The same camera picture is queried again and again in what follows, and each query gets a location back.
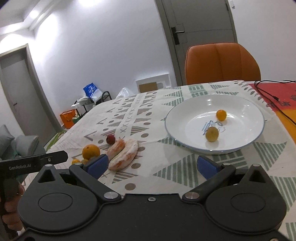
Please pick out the black door handle lock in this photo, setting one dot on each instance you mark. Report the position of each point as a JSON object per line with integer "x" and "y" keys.
{"x": 175, "y": 35}

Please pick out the grey sofa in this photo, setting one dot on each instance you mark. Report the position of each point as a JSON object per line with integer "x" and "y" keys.
{"x": 22, "y": 146}

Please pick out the clear plastic bag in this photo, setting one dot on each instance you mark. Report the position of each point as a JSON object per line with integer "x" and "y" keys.
{"x": 124, "y": 92}

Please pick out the small mandarin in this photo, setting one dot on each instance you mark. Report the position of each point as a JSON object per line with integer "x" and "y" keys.
{"x": 221, "y": 115}
{"x": 74, "y": 161}

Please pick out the peeled pomelo piece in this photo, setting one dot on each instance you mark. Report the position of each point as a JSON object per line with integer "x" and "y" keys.
{"x": 115, "y": 149}
{"x": 125, "y": 157}

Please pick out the blue white plastic bag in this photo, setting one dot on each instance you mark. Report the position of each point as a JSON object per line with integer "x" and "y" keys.
{"x": 93, "y": 92}

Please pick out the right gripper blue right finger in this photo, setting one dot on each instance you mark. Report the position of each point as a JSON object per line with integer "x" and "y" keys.
{"x": 216, "y": 176}

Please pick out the grey door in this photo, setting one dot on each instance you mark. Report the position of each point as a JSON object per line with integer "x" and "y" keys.
{"x": 25, "y": 95}
{"x": 204, "y": 22}

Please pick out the dark red fruit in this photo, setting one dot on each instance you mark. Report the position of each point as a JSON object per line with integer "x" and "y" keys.
{"x": 110, "y": 139}

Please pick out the red orange mat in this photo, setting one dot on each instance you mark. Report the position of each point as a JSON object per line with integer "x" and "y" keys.
{"x": 280, "y": 97}

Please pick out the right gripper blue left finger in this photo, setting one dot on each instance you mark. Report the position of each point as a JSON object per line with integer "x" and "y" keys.
{"x": 87, "y": 176}

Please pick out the green floor mat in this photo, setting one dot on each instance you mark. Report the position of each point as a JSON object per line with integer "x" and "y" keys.
{"x": 54, "y": 139}

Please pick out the white ceramic bowl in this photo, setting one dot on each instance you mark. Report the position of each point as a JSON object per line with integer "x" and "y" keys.
{"x": 188, "y": 121}

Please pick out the large orange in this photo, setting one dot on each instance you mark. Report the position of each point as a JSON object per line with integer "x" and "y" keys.
{"x": 90, "y": 151}

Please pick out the orange leather chair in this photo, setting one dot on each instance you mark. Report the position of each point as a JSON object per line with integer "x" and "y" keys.
{"x": 220, "y": 62}

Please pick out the black shoe rack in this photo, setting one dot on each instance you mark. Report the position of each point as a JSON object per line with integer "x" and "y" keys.
{"x": 85, "y": 101}

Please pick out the green paper bag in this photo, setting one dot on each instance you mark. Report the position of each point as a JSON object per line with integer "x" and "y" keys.
{"x": 76, "y": 119}

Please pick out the orange paper bag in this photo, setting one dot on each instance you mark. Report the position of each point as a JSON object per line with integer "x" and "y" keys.
{"x": 67, "y": 118}

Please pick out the person's left hand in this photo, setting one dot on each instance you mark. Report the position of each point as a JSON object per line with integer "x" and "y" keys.
{"x": 11, "y": 193}

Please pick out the small white wall switch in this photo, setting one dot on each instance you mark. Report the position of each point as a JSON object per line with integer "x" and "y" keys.
{"x": 232, "y": 4}

